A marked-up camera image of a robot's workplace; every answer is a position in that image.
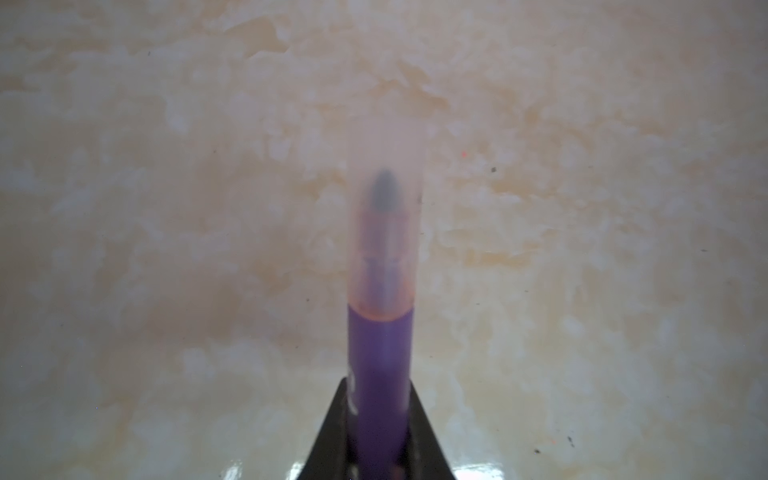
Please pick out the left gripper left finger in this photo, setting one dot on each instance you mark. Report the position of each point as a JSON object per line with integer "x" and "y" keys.
{"x": 328, "y": 458}

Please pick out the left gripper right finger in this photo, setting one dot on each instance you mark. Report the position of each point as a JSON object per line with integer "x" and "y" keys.
{"x": 424, "y": 458}

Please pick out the purple marker pen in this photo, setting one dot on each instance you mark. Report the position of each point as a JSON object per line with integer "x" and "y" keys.
{"x": 379, "y": 358}

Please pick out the clear pen cap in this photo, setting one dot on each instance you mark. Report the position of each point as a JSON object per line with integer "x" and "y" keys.
{"x": 385, "y": 170}

